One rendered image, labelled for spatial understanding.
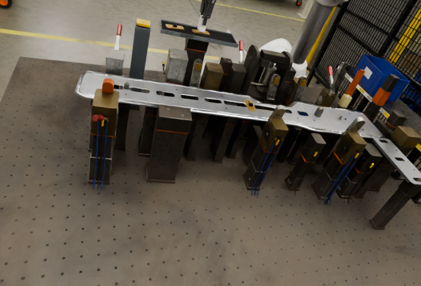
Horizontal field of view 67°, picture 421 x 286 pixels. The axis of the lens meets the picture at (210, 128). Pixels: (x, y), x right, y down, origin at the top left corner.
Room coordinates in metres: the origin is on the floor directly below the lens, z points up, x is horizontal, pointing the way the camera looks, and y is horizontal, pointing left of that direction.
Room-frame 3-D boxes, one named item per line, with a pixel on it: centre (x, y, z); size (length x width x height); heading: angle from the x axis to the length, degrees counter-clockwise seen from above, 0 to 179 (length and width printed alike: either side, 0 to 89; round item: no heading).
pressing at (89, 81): (1.22, -0.12, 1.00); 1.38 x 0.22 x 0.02; 109
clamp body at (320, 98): (1.55, -0.52, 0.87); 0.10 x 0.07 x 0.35; 19
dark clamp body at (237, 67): (1.42, -0.03, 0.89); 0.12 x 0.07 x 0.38; 19
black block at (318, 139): (1.14, -0.45, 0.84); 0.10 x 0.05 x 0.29; 19
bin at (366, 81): (1.89, -0.86, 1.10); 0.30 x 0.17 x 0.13; 10
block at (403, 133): (1.35, -0.88, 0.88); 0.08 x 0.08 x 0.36; 19
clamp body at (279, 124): (1.07, -0.25, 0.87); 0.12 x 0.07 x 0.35; 19
